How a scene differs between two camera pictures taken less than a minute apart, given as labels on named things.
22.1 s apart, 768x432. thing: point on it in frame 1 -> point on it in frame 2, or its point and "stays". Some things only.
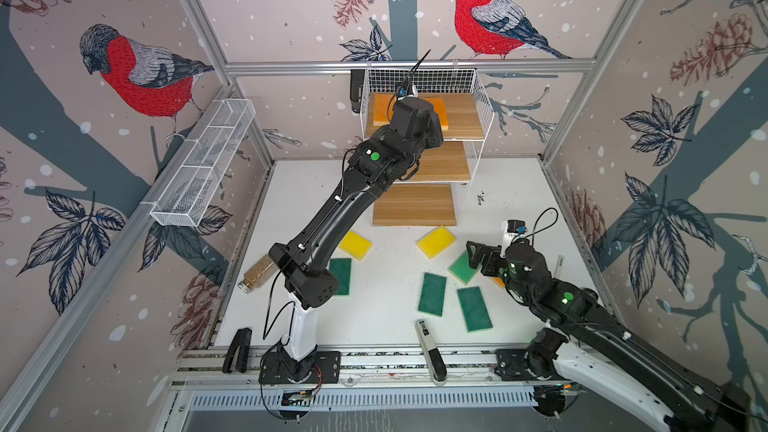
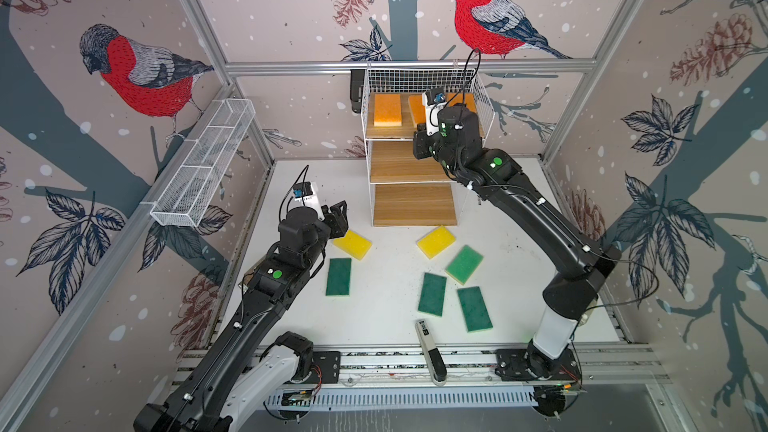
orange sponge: x=380 y=108 stays
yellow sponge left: x=355 y=245 stays
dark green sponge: x=341 y=269 stays
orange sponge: x=498 y=281 -> x=469 y=100
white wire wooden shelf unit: x=429 y=195 stays
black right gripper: x=490 y=256 -> x=419 y=144
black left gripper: x=433 y=131 -> x=337 y=220
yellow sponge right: x=435 y=242 stays
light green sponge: x=461 y=268 stays
